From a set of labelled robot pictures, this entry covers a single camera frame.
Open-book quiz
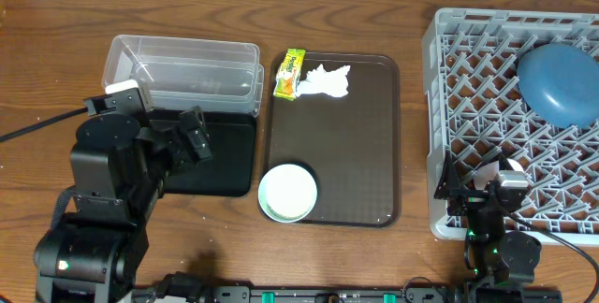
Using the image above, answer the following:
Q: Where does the mint bowl with rice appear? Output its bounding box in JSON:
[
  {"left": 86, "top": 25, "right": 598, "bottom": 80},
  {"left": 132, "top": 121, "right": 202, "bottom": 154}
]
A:
[{"left": 258, "top": 164, "right": 318, "bottom": 224}]

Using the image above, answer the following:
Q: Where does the grey dishwasher rack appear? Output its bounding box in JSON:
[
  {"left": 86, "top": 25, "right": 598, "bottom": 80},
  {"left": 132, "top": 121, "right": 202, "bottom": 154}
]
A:
[{"left": 422, "top": 7, "right": 598, "bottom": 246}]

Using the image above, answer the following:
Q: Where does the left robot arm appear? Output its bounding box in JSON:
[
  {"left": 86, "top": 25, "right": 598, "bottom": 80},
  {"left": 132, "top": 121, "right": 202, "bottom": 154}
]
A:
[{"left": 34, "top": 108, "right": 211, "bottom": 302}]

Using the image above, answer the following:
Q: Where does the green yellow snack wrapper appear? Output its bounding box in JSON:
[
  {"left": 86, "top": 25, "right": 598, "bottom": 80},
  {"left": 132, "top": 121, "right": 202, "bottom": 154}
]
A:
[{"left": 273, "top": 49, "right": 306, "bottom": 101}]

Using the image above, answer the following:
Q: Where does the blue plate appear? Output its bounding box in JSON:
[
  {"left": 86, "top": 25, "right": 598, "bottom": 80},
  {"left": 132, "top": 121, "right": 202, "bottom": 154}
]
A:
[{"left": 517, "top": 43, "right": 598, "bottom": 128}]

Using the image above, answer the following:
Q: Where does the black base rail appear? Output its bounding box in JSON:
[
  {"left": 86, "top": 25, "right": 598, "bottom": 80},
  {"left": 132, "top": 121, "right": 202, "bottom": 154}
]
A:
[{"left": 121, "top": 272, "right": 562, "bottom": 303}]

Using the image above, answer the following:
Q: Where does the clear plastic bin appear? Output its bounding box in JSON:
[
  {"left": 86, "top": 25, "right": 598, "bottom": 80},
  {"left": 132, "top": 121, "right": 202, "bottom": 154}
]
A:
[{"left": 102, "top": 35, "right": 264, "bottom": 117}]

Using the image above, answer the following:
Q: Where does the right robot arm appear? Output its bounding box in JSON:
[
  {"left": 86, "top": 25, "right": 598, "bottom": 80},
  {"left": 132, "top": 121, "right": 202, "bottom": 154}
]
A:
[{"left": 433, "top": 155, "right": 562, "bottom": 303}]

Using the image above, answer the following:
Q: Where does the white tissue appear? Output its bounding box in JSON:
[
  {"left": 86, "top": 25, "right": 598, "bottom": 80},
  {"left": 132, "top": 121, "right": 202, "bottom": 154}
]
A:
[{"left": 296, "top": 65, "right": 351, "bottom": 98}]

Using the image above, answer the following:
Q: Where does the black waste tray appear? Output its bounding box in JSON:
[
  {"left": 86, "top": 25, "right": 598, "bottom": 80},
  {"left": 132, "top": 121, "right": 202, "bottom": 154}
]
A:
[{"left": 138, "top": 107, "right": 256, "bottom": 197}]

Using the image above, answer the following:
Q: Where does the dark brown serving tray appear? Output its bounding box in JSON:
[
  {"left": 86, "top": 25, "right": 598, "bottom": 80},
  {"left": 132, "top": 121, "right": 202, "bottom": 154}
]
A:
[{"left": 263, "top": 51, "right": 402, "bottom": 228}]

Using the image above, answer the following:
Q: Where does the pale pink cup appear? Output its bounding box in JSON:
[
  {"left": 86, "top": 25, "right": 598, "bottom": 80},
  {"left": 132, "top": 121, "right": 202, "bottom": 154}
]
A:
[{"left": 474, "top": 158, "right": 524, "bottom": 190}]

